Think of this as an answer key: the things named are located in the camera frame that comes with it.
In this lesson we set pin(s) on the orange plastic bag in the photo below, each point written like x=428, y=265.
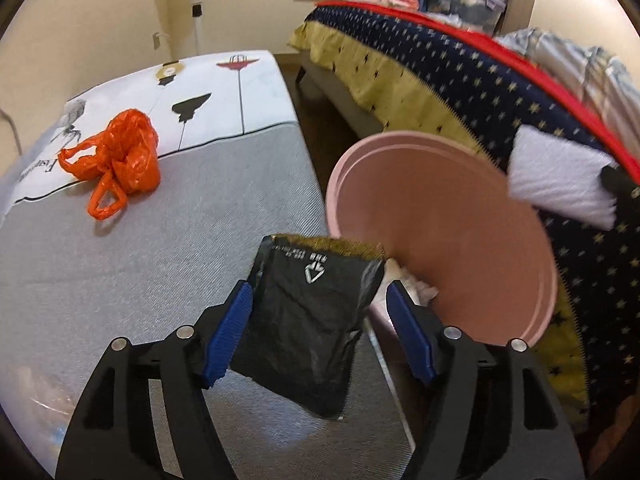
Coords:
x=125, y=160

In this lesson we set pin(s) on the yellow bed skirt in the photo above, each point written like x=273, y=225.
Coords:
x=400, y=85

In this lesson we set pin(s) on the grey bed frame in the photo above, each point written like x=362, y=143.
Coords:
x=340, y=95

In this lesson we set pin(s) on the black foil packet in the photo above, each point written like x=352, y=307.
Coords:
x=300, y=330

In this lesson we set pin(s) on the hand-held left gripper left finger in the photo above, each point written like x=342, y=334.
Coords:
x=227, y=335

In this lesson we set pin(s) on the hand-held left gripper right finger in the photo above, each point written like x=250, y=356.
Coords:
x=410, y=330

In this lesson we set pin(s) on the pink plastic bin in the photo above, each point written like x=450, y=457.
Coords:
x=440, y=235

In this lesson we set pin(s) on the clear storage bin purple lid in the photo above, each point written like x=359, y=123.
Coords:
x=465, y=7

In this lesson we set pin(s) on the clear plastic wrapper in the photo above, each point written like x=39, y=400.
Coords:
x=42, y=400

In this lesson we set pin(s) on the wall socket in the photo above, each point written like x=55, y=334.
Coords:
x=158, y=41

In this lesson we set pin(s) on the white fuzzy cloth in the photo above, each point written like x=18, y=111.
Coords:
x=555, y=180

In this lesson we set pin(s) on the striped blue white duvet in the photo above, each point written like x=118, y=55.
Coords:
x=575, y=65

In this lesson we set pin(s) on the folding table with printed cover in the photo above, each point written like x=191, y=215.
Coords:
x=150, y=260

